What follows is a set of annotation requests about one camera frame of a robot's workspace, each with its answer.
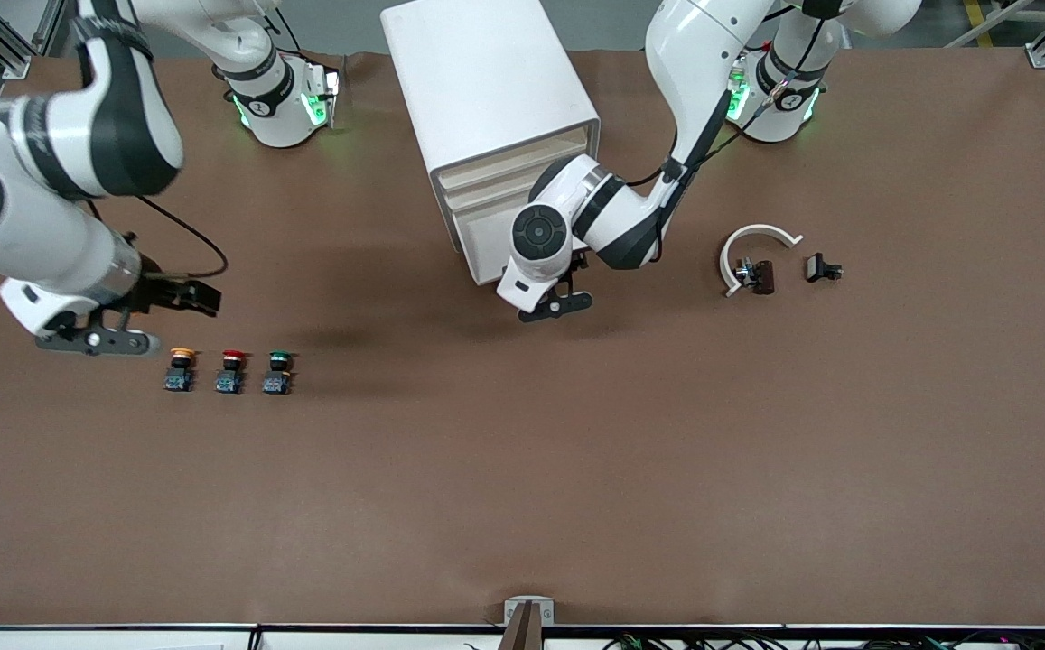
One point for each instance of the dark brown cylinder part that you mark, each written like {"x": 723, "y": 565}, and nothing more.
{"x": 765, "y": 277}

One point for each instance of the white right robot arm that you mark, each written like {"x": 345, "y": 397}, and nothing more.
{"x": 43, "y": 226}

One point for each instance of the white drawer cabinet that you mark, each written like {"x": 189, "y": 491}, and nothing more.
{"x": 486, "y": 81}

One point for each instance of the white plastic drawer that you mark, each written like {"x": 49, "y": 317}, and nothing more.
{"x": 486, "y": 173}
{"x": 490, "y": 248}
{"x": 486, "y": 196}

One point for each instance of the red push button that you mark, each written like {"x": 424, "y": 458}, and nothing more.
{"x": 231, "y": 370}

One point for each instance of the metal edge bracket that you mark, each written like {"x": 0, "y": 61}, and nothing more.
{"x": 528, "y": 609}

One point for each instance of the chrome valve fitting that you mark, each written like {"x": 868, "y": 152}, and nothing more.
{"x": 744, "y": 271}

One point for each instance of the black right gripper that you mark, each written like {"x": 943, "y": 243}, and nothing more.
{"x": 155, "y": 291}

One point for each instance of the green push button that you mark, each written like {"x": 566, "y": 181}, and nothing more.
{"x": 278, "y": 372}

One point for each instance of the yellow push button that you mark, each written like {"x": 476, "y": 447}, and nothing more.
{"x": 181, "y": 368}

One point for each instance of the white table edge rail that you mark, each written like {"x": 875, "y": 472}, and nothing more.
{"x": 125, "y": 639}

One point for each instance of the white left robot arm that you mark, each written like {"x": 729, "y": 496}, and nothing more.
{"x": 694, "y": 81}

